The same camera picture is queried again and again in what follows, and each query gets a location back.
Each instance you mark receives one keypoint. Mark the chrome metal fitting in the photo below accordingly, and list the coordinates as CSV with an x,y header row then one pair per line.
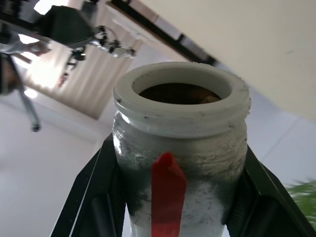
x,y
113,45

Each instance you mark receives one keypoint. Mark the black metal table frame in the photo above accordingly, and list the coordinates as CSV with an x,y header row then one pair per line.
x,y
168,32

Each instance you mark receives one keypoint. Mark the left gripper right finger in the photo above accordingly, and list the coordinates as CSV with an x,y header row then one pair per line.
x,y
266,209

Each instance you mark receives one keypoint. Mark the green palm in white pot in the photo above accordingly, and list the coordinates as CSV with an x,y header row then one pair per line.
x,y
304,195

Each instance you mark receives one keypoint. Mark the white tube with red band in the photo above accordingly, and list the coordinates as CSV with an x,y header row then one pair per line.
x,y
182,118

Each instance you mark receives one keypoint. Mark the black tripod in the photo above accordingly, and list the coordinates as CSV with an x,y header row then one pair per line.
x,y
27,103

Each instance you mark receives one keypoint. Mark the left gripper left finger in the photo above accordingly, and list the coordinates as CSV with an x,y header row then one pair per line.
x,y
98,197

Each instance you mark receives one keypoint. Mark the black equipment box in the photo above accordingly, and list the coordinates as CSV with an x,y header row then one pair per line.
x,y
66,24

